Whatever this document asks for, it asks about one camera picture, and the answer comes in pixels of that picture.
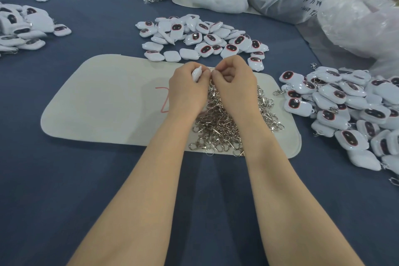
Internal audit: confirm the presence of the person's right hand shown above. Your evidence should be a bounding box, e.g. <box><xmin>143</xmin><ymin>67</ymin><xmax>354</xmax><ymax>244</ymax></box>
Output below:
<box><xmin>211</xmin><ymin>56</ymin><xmax>262</xmax><ymax>129</ymax></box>

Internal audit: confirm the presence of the person's left hand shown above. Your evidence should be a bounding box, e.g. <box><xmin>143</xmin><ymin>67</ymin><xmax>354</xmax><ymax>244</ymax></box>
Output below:
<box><xmin>168</xmin><ymin>62</ymin><xmax>213</xmax><ymax>123</ymax></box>

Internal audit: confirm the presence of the white fob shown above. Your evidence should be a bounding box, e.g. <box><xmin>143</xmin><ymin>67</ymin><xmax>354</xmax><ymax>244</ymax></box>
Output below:
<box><xmin>191</xmin><ymin>65</ymin><xmax>205</xmax><ymax>83</ymax></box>

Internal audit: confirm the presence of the pile of metal clasps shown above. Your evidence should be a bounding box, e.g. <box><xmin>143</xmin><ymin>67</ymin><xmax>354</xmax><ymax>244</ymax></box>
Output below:
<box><xmin>188</xmin><ymin>82</ymin><xmax>284</xmax><ymax>157</ymax></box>

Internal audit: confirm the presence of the pile of finished fobs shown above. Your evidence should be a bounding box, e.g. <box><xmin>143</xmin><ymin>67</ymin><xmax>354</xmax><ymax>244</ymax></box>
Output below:
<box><xmin>273</xmin><ymin>65</ymin><xmax>399</xmax><ymax>185</ymax></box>

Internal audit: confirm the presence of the person's right forearm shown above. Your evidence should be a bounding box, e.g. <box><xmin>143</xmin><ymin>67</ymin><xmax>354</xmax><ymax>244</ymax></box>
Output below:
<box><xmin>242</xmin><ymin>119</ymin><xmax>365</xmax><ymax>266</ymax></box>

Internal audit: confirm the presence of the person's left forearm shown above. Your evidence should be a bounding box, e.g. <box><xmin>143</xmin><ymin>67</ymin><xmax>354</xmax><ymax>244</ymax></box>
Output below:
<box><xmin>67</xmin><ymin>118</ymin><xmax>200</xmax><ymax>266</ymax></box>

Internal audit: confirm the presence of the thin red thread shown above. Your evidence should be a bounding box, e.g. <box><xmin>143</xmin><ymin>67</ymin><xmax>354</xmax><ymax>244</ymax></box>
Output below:
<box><xmin>155</xmin><ymin>86</ymin><xmax>171</xmax><ymax>114</ymax></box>

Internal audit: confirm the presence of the cream felt work mat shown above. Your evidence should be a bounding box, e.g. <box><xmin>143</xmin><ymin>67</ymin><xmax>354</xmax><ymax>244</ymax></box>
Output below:
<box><xmin>41</xmin><ymin>54</ymin><xmax>303</xmax><ymax>159</ymax></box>

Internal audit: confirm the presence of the crumpled clear plastic bag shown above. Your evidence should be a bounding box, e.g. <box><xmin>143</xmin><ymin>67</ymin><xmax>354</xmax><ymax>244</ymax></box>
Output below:
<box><xmin>317</xmin><ymin>0</ymin><xmax>399</xmax><ymax>78</ymax></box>

